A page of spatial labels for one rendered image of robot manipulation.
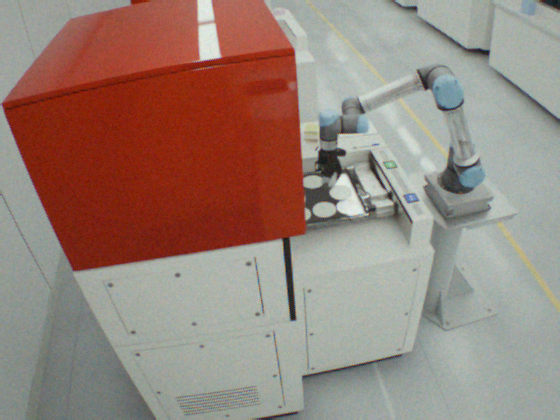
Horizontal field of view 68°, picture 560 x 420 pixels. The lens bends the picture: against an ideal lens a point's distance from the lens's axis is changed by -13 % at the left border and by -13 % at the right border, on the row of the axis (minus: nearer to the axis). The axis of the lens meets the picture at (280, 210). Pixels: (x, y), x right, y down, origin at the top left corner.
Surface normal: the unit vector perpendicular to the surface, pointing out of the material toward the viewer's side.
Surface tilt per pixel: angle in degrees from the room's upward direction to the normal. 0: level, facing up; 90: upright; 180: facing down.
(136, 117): 90
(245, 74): 90
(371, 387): 0
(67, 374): 0
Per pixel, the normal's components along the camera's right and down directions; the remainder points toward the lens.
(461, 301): -0.07, -0.77
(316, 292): 0.17, 0.61
